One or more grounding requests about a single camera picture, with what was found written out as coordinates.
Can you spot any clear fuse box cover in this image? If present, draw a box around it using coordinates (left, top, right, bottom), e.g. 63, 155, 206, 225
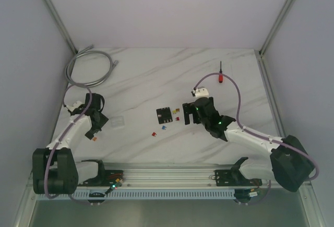
110, 116, 125, 129

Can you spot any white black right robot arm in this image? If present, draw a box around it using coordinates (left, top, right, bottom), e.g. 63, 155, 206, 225
182, 97, 316, 192

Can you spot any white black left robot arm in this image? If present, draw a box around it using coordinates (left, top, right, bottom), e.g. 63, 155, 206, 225
32, 93, 108, 198

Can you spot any black fuse box base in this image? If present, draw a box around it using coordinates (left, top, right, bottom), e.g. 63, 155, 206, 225
156, 107, 173, 124

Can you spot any red black screwdriver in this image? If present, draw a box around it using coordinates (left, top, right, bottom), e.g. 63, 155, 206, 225
219, 62, 223, 83

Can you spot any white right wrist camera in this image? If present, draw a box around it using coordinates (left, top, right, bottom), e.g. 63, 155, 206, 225
191, 87, 209, 98

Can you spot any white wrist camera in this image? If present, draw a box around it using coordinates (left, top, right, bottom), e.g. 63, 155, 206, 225
191, 87, 209, 98
63, 101, 83, 112

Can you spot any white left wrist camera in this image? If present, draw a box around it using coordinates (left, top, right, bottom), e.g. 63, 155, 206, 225
63, 101, 83, 112

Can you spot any grey coiled cable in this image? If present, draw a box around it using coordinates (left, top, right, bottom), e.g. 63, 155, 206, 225
65, 44, 120, 88

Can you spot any aluminium front mounting rail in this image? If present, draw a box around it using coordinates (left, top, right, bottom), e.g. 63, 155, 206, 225
27, 161, 311, 187

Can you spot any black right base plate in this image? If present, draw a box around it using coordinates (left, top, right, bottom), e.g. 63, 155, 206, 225
213, 170, 263, 187

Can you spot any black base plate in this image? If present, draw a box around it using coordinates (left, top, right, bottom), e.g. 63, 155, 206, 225
213, 170, 263, 187
78, 170, 124, 187

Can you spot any aluminium frame rail right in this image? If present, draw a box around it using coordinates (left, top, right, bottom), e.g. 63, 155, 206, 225
255, 51, 287, 137

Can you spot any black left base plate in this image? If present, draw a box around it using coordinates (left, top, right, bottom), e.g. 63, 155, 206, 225
78, 170, 124, 187

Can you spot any white slotted cable duct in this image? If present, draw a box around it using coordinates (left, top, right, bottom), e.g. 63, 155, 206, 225
36, 190, 237, 201

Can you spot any aluminium frame post left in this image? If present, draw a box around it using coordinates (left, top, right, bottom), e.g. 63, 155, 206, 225
42, 0, 77, 54

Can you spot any aluminium frame post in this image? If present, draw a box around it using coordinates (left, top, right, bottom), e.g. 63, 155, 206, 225
42, 0, 77, 54
259, 0, 295, 57

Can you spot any aluminium frame post right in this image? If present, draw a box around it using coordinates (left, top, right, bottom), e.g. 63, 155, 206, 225
259, 0, 295, 57

